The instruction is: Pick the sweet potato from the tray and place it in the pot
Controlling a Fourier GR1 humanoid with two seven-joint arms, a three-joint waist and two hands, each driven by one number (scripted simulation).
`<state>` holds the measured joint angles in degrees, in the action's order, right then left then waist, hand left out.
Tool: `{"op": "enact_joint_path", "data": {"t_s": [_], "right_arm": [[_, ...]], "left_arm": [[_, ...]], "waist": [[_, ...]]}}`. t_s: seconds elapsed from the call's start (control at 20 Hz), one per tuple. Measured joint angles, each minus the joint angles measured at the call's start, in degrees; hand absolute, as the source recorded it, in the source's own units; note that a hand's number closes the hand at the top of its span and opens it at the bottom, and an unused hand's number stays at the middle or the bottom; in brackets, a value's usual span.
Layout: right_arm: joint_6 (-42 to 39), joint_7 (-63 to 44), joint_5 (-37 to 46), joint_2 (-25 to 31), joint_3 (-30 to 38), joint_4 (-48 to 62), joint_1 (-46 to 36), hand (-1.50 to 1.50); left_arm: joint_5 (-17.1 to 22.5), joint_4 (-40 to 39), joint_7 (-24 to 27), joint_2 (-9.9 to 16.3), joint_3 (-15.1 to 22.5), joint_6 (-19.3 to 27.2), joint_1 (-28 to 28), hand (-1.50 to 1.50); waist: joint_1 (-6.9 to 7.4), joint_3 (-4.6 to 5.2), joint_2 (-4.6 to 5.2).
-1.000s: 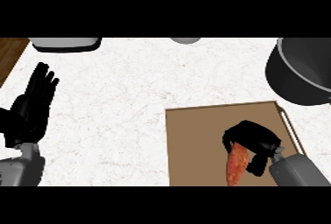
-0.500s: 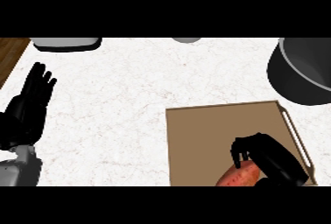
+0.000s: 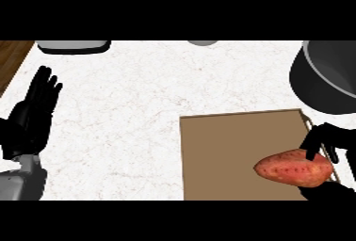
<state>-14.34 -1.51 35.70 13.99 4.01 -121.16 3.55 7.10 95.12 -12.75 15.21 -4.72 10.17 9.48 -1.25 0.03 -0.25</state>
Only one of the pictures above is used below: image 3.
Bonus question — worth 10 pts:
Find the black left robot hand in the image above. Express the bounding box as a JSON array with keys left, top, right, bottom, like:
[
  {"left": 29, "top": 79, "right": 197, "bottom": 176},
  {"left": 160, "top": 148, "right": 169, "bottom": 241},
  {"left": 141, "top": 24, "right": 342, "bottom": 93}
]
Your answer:
[{"left": 0, "top": 65, "right": 64, "bottom": 161}]

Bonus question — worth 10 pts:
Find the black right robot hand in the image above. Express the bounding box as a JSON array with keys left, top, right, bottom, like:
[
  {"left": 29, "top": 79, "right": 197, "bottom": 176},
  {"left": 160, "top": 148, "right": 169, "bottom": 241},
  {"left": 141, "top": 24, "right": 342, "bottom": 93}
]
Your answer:
[{"left": 298, "top": 121, "right": 356, "bottom": 201}]

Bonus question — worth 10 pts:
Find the red sweet potato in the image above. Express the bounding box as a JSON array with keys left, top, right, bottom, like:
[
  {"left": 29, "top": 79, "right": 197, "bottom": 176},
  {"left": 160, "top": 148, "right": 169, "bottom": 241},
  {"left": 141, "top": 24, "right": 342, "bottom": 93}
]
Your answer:
[{"left": 253, "top": 148, "right": 336, "bottom": 188}]

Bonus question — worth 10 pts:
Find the dark grey pot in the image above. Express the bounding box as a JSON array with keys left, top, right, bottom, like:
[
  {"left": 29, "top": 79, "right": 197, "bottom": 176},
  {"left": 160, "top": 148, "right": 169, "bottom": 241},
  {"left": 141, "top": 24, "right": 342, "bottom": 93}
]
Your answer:
[{"left": 289, "top": 40, "right": 356, "bottom": 116}]

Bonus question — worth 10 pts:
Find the brown wooden tray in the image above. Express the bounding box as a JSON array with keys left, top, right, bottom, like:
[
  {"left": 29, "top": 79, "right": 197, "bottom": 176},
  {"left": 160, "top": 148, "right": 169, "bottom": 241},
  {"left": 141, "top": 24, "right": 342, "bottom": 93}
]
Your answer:
[{"left": 178, "top": 108, "right": 345, "bottom": 201}]

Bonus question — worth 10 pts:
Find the grey and black appliance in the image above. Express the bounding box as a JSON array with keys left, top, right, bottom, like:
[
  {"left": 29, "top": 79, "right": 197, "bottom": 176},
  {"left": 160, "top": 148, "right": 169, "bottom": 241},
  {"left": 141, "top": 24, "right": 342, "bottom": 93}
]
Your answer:
[{"left": 36, "top": 40, "right": 113, "bottom": 56}]

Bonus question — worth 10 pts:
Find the small grey round object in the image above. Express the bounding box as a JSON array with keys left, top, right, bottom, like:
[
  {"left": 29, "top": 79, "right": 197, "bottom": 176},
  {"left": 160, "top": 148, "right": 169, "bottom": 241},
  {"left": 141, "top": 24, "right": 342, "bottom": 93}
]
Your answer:
[{"left": 187, "top": 40, "right": 221, "bottom": 47}]

